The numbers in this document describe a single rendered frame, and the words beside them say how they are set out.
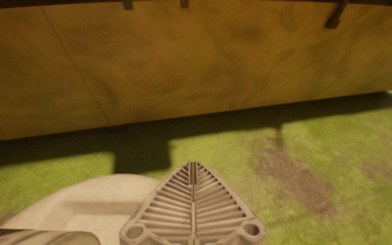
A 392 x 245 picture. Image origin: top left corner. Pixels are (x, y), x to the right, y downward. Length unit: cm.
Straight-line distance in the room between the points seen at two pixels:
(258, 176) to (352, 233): 45
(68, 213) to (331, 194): 111
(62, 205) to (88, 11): 63
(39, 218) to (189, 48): 75
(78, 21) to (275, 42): 87
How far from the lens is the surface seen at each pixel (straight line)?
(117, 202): 47
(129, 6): 70
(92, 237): 25
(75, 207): 54
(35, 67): 93
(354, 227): 106
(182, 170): 16
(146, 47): 73
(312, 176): 105
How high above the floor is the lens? 76
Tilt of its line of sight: 46 degrees down
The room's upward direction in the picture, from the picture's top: 1 degrees clockwise
